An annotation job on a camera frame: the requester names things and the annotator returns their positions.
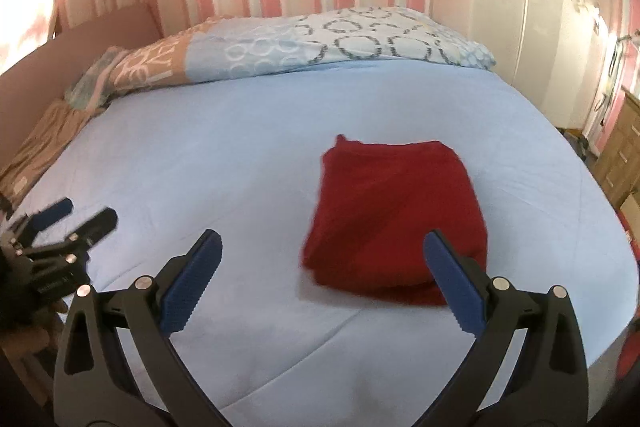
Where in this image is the tan crumpled blanket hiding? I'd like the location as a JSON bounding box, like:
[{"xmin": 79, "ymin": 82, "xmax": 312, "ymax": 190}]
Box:
[{"xmin": 0, "ymin": 99, "xmax": 97, "ymax": 204}]

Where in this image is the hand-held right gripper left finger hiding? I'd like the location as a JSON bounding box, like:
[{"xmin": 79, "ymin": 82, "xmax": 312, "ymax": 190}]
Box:
[{"xmin": 52, "ymin": 229, "xmax": 236, "ymax": 427}]

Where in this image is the red object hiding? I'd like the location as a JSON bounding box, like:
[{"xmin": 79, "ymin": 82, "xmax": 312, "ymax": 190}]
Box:
[{"xmin": 615, "ymin": 332, "xmax": 640, "ymax": 384}]

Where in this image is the wooden dresser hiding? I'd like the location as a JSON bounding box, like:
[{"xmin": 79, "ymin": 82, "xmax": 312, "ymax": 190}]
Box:
[{"xmin": 594, "ymin": 87, "xmax": 640, "ymax": 208}]

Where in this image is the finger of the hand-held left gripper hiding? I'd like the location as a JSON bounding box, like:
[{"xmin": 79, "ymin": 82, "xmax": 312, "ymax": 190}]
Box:
[
  {"xmin": 12, "ymin": 198, "xmax": 75, "ymax": 244},
  {"xmin": 64, "ymin": 208, "xmax": 119, "ymax": 258}
]

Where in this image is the brown headboard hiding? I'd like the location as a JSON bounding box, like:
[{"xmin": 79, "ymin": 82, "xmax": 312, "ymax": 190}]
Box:
[{"xmin": 0, "ymin": 2, "xmax": 167, "ymax": 172}]

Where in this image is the green checked cloth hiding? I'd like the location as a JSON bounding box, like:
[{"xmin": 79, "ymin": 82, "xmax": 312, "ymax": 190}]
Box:
[{"xmin": 64, "ymin": 46, "xmax": 132, "ymax": 110}]

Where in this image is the blue and tan pillow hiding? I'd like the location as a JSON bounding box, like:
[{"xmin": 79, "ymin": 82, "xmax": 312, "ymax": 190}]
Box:
[{"xmin": 107, "ymin": 7, "xmax": 497, "ymax": 96}]

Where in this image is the bed with light blue sheet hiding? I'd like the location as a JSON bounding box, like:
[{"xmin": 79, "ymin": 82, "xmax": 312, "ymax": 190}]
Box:
[{"xmin": 0, "ymin": 59, "xmax": 640, "ymax": 427}]

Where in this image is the red knit sweater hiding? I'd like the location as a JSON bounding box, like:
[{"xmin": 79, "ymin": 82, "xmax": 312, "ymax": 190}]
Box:
[{"xmin": 300, "ymin": 134, "xmax": 490, "ymax": 307}]

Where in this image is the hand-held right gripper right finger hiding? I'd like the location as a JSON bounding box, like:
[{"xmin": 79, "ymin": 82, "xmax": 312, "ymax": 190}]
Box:
[{"xmin": 422, "ymin": 229, "xmax": 592, "ymax": 427}]

